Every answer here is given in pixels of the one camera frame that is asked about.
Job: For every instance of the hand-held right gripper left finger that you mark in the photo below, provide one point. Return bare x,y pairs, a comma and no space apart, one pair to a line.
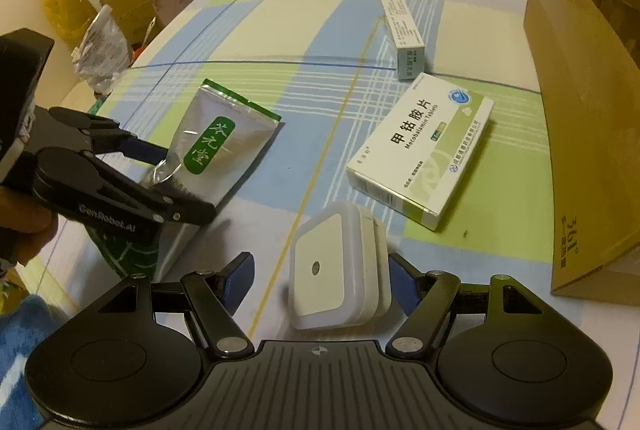
239,282

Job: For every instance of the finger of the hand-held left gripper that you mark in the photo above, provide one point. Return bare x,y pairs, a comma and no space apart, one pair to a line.
145,152
192,210

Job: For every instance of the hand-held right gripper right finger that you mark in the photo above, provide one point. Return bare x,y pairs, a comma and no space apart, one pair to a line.
405,285

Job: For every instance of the silver green foil pouch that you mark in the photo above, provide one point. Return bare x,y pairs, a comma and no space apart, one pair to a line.
220,130

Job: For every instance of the white plug night light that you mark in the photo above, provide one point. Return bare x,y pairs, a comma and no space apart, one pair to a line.
325,270

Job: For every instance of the checked cloth desktop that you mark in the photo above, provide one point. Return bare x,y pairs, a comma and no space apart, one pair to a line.
300,35

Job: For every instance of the person's left hand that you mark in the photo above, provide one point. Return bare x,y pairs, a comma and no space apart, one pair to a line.
22,220

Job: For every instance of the green leaf foil packet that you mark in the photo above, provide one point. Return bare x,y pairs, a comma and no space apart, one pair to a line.
125,255

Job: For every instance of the white crumpled plastic bag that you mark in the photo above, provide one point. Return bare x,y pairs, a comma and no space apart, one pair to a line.
102,50

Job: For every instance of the large white green medicine box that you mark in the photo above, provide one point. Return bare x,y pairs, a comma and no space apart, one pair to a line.
425,145

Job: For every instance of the blue cloth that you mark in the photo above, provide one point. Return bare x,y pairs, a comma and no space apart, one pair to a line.
25,340

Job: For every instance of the brown cardboard box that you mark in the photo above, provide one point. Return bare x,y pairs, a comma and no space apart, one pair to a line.
575,135

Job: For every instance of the narrow white medicine box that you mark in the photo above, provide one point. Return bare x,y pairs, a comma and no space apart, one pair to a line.
402,30

